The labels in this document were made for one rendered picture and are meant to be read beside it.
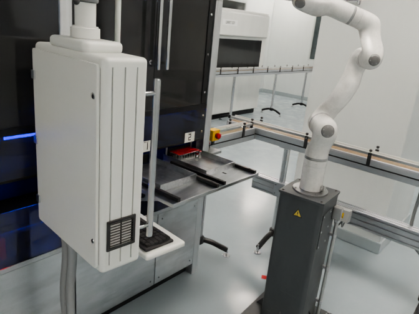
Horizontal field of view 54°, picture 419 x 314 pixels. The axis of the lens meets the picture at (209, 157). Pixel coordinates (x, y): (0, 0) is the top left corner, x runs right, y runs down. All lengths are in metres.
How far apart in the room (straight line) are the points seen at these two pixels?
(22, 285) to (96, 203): 0.79
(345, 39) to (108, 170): 2.55
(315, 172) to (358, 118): 1.36
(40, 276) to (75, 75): 1.06
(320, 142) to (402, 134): 1.37
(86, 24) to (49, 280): 1.23
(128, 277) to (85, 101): 1.38
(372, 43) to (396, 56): 1.27
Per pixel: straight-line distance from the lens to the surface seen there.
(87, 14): 1.48
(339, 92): 2.15
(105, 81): 1.29
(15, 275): 2.05
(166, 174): 2.21
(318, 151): 2.17
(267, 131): 3.16
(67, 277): 1.90
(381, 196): 3.56
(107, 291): 2.44
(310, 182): 2.23
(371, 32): 2.15
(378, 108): 3.44
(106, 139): 1.33
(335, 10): 2.11
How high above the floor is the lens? 1.67
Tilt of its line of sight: 18 degrees down
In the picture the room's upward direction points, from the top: 6 degrees clockwise
